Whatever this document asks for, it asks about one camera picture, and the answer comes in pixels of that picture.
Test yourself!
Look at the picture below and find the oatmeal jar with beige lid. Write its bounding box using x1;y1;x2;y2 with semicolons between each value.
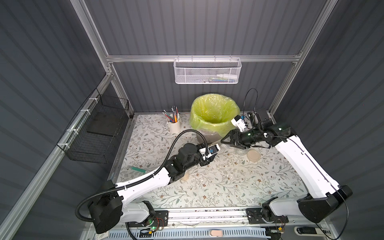
235;148;250;156

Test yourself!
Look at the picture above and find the beige jar lid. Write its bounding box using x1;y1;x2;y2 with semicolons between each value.
247;150;262;163

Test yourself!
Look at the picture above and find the glass oatmeal jar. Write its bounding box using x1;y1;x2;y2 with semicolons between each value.
218;143;231;151
181;171;190;181

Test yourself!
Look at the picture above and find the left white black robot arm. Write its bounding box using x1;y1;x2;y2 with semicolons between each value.
88;143;211;234

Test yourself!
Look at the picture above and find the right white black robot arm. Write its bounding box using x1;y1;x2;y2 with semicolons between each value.
221;112;353;224

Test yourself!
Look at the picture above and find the grey trash bin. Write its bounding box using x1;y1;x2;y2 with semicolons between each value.
196;130;224;144

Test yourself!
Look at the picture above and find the green plastic bin liner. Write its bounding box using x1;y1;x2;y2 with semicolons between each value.
190;94;240;137

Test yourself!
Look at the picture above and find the white pen cup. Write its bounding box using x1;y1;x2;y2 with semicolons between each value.
167;117;182;134

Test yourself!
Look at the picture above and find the floral table mat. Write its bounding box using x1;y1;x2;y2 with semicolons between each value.
116;114;307;209

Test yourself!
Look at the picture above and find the pens bundle in cup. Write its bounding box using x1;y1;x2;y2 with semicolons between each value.
163;106;180;123

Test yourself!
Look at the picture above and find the white bottle in basket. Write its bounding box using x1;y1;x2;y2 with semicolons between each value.
217;74;238;81

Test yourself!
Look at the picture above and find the pink eraser block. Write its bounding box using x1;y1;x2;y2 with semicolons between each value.
209;230;224;238

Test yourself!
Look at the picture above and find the white black stapler device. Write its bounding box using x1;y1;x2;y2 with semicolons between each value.
294;226;332;237

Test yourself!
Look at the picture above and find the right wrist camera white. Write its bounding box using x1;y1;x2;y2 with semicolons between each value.
231;115;247;133

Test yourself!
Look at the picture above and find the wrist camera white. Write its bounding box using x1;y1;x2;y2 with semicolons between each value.
231;115;247;133
199;144;221;160

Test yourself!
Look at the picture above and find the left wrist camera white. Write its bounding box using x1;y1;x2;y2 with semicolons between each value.
199;144;221;160

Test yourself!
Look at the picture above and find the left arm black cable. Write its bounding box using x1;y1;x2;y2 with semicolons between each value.
74;128;209;223

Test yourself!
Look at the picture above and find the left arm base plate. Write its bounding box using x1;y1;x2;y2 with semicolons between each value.
129;211;169;228

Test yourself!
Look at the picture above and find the white wire mesh basket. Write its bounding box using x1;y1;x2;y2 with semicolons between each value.
173;58;242;85

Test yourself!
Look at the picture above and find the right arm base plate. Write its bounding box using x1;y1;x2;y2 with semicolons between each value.
246;208;289;225

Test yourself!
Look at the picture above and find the black wire basket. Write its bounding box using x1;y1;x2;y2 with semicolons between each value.
58;93;130;164

